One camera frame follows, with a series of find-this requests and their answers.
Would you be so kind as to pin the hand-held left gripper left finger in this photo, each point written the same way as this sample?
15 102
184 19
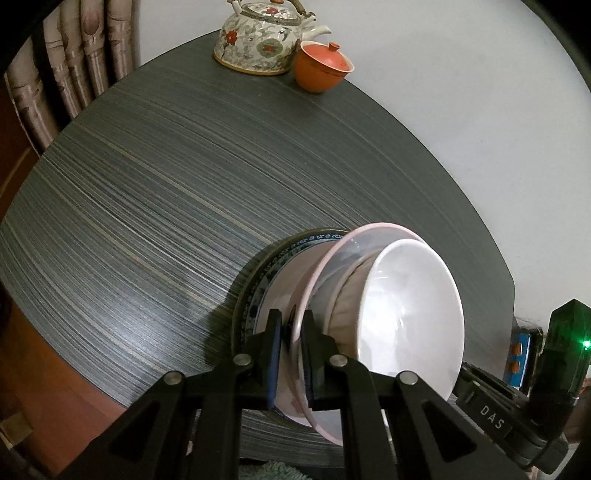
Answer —
272 360

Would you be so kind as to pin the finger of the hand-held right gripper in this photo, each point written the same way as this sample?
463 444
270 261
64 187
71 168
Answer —
489 381

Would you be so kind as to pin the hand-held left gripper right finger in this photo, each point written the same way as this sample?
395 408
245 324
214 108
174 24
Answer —
309 360

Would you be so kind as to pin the large blue floral plate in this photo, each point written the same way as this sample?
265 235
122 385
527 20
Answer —
251 300

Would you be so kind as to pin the large pink bowl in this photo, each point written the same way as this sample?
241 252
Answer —
318 284

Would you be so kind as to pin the small white bowl beige outside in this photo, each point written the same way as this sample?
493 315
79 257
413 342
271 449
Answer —
411 314

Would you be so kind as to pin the blue and orange toy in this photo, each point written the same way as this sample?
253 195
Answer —
524 355

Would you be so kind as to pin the green towel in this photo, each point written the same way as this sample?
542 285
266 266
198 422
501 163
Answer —
272 471

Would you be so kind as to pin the orange lidded cup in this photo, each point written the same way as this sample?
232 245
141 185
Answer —
318 69

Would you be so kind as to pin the floral ceramic teapot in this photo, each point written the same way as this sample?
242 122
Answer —
258 46

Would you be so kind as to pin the beige patterned curtain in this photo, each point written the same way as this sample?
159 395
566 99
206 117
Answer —
87 55

